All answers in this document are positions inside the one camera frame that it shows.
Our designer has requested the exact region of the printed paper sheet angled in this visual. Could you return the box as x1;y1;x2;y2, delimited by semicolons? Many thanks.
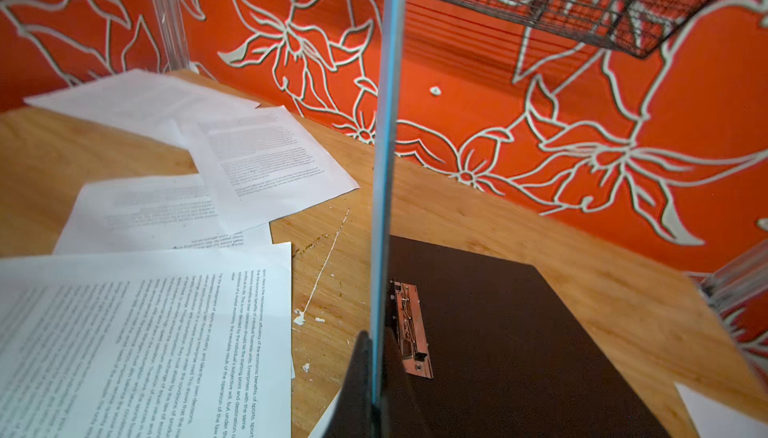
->
177;106;359;233

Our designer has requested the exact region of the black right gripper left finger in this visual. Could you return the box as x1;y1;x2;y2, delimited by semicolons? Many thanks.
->
323;331;373;438

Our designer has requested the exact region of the metal folder clip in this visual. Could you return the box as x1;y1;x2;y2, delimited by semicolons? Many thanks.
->
390;281;434;379

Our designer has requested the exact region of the blue folder black inside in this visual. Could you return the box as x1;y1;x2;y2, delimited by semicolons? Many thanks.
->
367;0;666;437

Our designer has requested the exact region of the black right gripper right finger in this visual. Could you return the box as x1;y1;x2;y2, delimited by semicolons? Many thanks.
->
380;328;433;438

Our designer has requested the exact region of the printed paper sheet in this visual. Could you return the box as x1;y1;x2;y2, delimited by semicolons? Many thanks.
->
1;243;292;437
674;382;768;438
24;70;260;148
54;174;272;254

